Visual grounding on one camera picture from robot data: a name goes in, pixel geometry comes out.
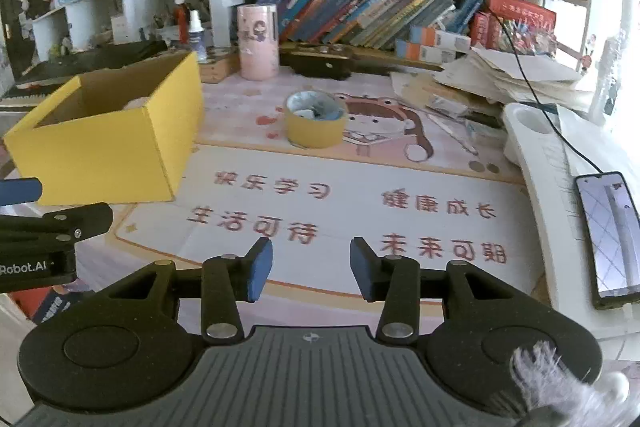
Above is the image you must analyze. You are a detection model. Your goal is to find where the red book box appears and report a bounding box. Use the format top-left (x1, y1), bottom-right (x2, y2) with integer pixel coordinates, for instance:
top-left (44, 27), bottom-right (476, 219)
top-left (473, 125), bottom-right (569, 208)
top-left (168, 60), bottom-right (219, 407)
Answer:
top-left (486, 0), bottom-right (556, 32)

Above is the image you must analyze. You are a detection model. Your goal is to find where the white pen on mat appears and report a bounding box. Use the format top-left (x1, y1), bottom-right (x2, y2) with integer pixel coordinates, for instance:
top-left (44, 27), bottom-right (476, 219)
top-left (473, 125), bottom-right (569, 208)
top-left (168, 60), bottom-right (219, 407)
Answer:
top-left (427, 114), bottom-right (478, 156)

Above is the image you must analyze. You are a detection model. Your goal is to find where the black electric piano keyboard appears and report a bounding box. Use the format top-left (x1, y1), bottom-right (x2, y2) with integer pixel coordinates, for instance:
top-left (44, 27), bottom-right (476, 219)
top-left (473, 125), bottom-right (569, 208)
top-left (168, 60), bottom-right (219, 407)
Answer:
top-left (1, 41), bottom-right (167, 108)

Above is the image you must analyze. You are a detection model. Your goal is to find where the pile of papers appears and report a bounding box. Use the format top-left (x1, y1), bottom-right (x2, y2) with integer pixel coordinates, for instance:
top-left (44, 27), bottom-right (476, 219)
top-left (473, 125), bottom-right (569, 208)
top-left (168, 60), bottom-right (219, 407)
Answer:
top-left (390, 48), bottom-right (592, 122)

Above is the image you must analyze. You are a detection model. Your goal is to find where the black charging cable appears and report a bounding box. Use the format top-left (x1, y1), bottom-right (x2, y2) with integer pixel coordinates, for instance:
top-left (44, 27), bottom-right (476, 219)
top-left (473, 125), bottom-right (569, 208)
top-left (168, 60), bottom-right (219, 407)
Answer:
top-left (451, 0), bottom-right (609, 176)

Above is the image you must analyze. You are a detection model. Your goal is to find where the white spray bottle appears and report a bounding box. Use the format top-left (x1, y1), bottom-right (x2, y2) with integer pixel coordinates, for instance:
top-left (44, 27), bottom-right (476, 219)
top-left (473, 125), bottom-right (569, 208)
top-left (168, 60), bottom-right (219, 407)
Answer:
top-left (188, 10), bottom-right (207, 63)

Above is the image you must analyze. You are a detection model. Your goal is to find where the red cap bottle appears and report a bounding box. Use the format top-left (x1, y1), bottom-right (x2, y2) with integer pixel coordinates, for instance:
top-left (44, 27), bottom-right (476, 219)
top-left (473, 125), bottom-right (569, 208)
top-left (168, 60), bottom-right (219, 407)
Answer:
top-left (174, 0), bottom-right (190, 44)

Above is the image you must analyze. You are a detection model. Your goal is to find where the white lap desk tray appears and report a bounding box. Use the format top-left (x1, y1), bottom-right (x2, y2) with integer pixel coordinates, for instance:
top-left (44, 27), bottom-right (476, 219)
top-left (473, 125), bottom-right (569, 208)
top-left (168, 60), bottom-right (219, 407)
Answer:
top-left (503, 103), bottom-right (639, 340)

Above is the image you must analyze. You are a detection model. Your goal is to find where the yellow cardboard box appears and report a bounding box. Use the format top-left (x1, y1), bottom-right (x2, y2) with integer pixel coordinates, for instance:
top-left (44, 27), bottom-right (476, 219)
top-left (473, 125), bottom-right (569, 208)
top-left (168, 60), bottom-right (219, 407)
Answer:
top-left (3, 52), bottom-right (204, 206)

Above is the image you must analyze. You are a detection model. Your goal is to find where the yellow tape roll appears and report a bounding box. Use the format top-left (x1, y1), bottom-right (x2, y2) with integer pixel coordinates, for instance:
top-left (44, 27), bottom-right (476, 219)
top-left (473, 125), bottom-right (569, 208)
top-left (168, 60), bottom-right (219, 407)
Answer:
top-left (283, 90), bottom-right (349, 148)

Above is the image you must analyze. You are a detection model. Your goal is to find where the orange blue white carton upper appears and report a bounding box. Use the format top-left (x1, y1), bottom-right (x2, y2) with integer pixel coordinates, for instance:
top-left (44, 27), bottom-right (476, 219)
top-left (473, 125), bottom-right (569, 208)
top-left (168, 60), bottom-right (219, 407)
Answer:
top-left (409, 25), bottom-right (471, 53)

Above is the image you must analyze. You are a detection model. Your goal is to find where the wooden chessboard box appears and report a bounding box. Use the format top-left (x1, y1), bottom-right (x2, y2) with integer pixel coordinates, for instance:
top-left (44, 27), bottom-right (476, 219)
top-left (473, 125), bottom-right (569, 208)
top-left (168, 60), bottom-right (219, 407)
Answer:
top-left (198, 52), bottom-right (240, 84)

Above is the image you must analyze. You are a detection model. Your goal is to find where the pink cartoon desk mat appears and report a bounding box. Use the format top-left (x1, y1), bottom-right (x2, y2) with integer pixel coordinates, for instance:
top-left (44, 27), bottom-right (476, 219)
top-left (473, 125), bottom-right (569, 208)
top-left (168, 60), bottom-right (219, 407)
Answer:
top-left (74, 66), bottom-right (547, 323)

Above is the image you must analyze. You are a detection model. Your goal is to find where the orange blue white carton lower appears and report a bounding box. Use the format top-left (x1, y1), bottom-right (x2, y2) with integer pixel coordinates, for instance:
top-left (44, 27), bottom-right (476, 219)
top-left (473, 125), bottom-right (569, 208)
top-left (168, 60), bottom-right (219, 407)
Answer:
top-left (395, 39), bottom-right (457, 65)

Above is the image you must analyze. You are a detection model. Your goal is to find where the pink cartoon cylinder container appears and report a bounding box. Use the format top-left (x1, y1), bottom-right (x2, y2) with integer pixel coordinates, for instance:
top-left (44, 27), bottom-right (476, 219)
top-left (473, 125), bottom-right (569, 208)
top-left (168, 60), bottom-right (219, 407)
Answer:
top-left (236, 4), bottom-right (280, 81)

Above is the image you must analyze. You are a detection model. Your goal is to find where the black smartphone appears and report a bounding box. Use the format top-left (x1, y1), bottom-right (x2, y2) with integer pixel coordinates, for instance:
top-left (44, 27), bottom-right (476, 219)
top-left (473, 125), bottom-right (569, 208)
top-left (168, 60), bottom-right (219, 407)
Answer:
top-left (575, 171), bottom-right (639, 309)

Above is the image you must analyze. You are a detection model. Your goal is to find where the orange blue white carton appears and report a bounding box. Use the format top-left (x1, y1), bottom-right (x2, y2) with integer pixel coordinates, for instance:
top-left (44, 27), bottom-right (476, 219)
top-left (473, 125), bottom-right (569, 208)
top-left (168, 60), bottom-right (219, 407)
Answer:
top-left (395, 39), bottom-right (457, 65)
top-left (409, 25), bottom-right (471, 53)

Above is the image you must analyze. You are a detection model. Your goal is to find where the row of leaning books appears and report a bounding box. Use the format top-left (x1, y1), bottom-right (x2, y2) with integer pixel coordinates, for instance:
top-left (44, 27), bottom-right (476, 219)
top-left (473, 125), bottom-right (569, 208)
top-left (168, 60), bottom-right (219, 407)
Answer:
top-left (256, 0), bottom-right (483, 51)

